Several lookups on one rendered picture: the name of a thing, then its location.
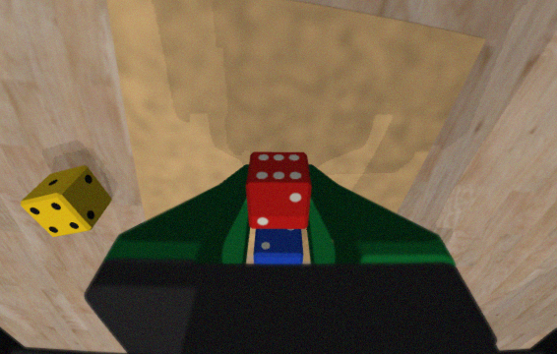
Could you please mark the red die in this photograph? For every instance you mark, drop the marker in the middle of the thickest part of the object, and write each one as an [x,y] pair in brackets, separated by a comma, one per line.
[278,190]

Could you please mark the yellow die with black pips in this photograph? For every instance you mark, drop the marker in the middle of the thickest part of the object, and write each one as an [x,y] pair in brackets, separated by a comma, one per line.
[67,202]

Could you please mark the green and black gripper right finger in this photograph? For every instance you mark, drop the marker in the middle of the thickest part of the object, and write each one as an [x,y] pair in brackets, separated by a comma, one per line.
[364,232]

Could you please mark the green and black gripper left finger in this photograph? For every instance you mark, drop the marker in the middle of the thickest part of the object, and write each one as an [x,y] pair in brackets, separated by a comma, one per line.
[196,229]

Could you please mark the blue die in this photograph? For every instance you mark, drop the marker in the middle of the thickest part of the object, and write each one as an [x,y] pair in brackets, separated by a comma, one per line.
[278,246]

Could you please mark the tan flat mat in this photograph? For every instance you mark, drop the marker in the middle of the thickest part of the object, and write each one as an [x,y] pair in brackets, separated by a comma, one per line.
[205,83]

